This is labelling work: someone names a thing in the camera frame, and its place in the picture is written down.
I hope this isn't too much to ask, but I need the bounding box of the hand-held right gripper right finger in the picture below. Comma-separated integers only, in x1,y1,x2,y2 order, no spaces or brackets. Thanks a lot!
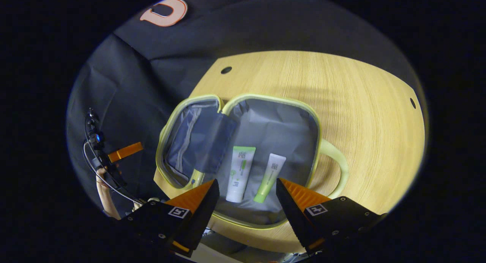
276,178,388,256

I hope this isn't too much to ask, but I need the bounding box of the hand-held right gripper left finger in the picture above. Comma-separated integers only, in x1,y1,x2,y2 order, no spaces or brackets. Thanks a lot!
120,179,220,258

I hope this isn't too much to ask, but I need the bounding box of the small white tube green cap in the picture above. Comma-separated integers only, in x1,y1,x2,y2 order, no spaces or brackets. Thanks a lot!
253,153,287,203

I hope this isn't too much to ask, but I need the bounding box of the pale yellow suitcase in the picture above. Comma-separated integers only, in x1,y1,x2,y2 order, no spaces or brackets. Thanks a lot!
154,94,349,230

